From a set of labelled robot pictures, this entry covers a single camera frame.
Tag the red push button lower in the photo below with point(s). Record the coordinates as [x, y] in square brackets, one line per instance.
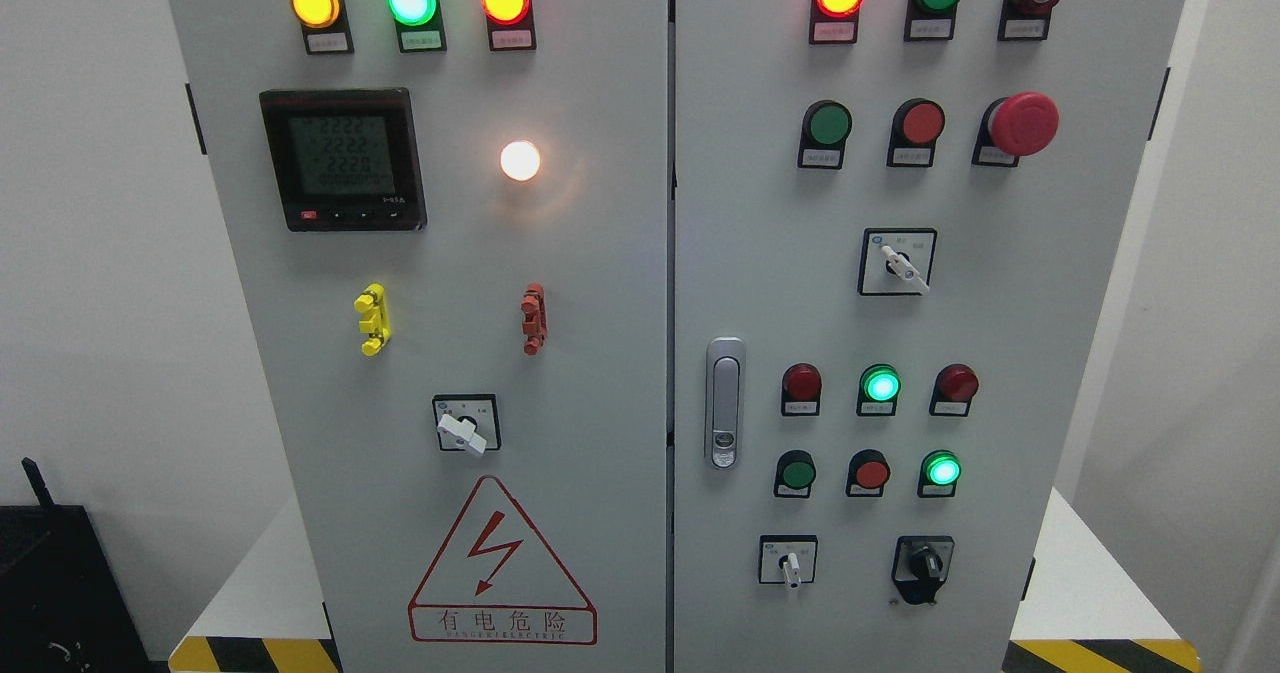
[867, 474]

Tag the green glowing indicator light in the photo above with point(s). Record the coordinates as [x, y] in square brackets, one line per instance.
[879, 390]

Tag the grey cabinet door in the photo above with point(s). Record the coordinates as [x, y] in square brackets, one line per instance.
[770, 253]
[583, 422]

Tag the red indicator light lower right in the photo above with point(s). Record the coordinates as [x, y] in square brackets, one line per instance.
[954, 390]

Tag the red electrical danger sticker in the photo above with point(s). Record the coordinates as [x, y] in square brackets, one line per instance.
[496, 580]

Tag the white selector switch upper right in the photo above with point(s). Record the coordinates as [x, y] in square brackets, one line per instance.
[897, 261]

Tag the green push button lower left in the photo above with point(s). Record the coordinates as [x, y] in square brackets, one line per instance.
[795, 474]

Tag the silver door lock handle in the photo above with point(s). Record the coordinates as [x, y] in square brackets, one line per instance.
[723, 379]

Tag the black digital power meter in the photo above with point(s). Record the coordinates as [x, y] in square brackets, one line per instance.
[345, 159]

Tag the red terminal connector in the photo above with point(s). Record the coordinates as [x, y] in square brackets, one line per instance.
[534, 310]

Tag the red push button second row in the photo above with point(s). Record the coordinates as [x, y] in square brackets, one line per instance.
[915, 128]

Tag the red indicator light top left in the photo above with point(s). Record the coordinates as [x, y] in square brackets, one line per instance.
[510, 24]

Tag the dark red buzzer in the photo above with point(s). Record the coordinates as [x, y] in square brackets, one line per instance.
[1025, 20]

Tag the white platform with hazard stripes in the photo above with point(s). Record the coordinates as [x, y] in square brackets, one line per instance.
[1081, 613]

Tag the green push button second row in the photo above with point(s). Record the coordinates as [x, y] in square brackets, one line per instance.
[825, 129]

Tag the white selector switch bottom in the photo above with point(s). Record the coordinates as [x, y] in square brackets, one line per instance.
[788, 560]

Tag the yellow indicator light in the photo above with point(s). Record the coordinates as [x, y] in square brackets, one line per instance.
[324, 26]

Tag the red emergency stop button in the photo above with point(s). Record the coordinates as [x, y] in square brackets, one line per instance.
[1014, 127]

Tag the dark red indicator light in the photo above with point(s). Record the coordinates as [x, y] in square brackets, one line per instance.
[801, 385]

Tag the green illuminated button lower right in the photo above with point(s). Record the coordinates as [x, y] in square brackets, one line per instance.
[939, 473]

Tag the green push button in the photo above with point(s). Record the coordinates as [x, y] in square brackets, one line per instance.
[795, 474]
[930, 20]

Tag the grey right cabinet door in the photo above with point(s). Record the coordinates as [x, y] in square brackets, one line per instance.
[770, 253]

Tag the white selector switch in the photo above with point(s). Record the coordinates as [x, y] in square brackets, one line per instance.
[788, 560]
[897, 261]

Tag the white selector switch left door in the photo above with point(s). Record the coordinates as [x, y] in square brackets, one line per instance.
[467, 422]

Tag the black rotary knob switch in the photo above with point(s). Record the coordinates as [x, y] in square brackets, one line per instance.
[920, 567]

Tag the yellow terminal connector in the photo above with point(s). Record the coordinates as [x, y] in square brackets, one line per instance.
[371, 307]

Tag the green push button top right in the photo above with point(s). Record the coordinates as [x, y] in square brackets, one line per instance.
[930, 20]

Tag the red indicator light right door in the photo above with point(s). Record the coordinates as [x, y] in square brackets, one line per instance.
[834, 22]

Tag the grey left cabinet door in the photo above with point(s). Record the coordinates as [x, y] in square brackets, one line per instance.
[583, 422]

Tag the black box with antenna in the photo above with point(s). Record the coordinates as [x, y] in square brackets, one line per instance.
[61, 608]

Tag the white glowing indicator light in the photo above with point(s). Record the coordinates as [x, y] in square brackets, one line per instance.
[520, 160]

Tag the green indicator light top left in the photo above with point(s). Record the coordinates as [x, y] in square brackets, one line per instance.
[419, 25]

